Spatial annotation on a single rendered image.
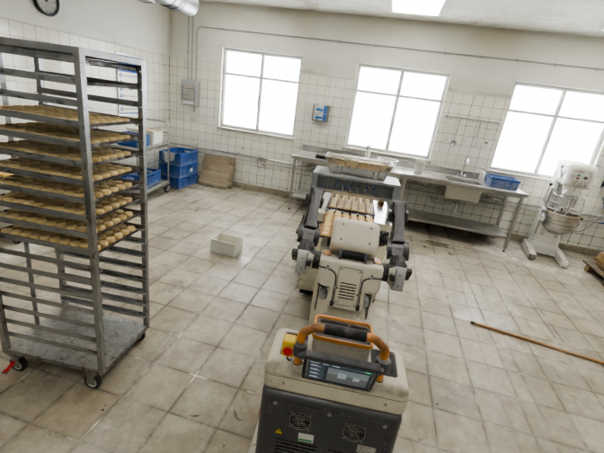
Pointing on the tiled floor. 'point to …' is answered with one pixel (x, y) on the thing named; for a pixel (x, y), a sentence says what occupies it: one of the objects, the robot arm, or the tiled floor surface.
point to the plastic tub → (226, 244)
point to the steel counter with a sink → (468, 189)
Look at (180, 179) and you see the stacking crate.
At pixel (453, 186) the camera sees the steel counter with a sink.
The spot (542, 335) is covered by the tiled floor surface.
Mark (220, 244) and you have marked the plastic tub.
